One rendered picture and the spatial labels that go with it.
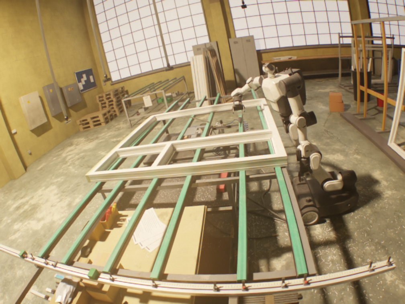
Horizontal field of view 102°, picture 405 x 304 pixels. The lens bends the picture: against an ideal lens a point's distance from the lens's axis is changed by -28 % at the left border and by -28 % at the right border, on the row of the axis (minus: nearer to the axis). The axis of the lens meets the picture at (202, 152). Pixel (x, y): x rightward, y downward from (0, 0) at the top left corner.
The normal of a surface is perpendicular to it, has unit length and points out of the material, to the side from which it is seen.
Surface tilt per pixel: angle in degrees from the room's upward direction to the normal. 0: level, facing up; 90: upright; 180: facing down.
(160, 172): 90
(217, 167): 90
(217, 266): 0
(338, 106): 90
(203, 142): 90
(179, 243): 0
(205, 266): 0
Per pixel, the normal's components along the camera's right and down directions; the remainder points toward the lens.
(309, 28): -0.14, 0.44
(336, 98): -0.50, 0.46
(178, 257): -0.20, -0.89
